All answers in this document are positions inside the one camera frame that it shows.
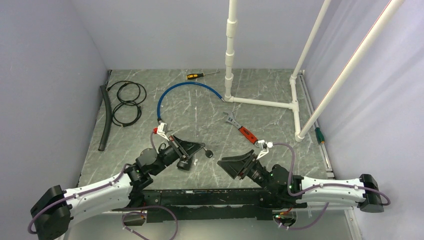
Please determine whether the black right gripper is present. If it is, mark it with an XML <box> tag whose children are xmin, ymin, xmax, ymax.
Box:
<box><xmin>217</xmin><ymin>149</ymin><xmax>275</xmax><ymax>194</ymax></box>

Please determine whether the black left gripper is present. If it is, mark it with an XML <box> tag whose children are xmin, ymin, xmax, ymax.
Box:
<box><xmin>151</xmin><ymin>134</ymin><xmax>205</xmax><ymax>176</ymax></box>

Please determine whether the black padlock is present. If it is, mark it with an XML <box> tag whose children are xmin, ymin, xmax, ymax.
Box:
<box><xmin>176</xmin><ymin>156</ymin><xmax>193</xmax><ymax>171</ymax></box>

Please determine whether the blue cable lock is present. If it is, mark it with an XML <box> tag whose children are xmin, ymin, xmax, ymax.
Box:
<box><xmin>156</xmin><ymin>81</ymin><xmax>226</xmax><ymax>127</ymax></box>

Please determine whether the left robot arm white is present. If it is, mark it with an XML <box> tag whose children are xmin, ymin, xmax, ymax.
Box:
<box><xmin>27</xmin><ymin>135</ymin><xmax>206</xmax><ymax>240</ymax></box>

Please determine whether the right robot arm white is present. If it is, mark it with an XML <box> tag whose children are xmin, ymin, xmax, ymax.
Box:
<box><xmin>217</xmin><ymin>150</ymin><xmax>391</xmax><ymax>213</ymax></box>

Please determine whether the black foam tube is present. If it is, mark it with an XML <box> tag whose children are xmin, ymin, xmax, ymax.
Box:
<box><xmin>98</xmin><ymin>84</ymin><xmax>112</xmax><ymax>152</ymax></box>

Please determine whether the red handled adjustable wrench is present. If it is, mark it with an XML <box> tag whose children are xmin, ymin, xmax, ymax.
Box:
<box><xmin>223</xmin><ymin>111</ymin><xmax>259</xmax><ymax>146</ymax></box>

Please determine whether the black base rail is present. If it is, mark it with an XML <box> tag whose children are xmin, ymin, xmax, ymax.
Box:
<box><xmin>119</xmin><ymin>188</ymin><xmax>307</xmax><ymax>221</ymax></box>

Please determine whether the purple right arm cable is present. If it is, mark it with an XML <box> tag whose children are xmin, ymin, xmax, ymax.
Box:
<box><xmin>271</xmin><ymin>142</ymin><xmax>391</xmax><ymax>207</ymax></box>

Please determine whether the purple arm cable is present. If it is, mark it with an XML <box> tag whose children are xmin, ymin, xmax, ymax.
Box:
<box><xmin>27</xmin><ymin>130</ymin><xmax>160</xmax><ymax>235</ymax></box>
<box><xmin>271</xmin><ymin>142</ymin><xmax>391</xmax><ymax>207</ymax></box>

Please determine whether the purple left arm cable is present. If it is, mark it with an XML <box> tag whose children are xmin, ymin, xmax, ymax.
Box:
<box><xmin>27</xmin><ymin>130</ymin><xmax>160</xmax><ymax>235</ymax></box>

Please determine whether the orange handled screwdriver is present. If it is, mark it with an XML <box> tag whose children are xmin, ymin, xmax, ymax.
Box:
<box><xmin>186</xmin><ymin>70</ymin><xmax>220</xmax><ymax>80</ymax></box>

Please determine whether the green handled screwdriver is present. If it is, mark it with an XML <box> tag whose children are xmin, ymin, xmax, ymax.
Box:
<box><xmin>314</xmin><ymin>127</ymin><xmax>326</xmax><ymax>144</ymax></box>

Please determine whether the black coiled cable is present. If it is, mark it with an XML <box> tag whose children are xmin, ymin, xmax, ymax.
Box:
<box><xmin>106</xmin><ymin>80</ymin><xmax>148</xmax><ymax>128</ymax></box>

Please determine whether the white pvc pipe frame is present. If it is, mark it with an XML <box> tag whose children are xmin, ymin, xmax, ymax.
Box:
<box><xmin>223</xmin><ymin>0</ymin><xmax>406</xmax><ymax>143</ymax></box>

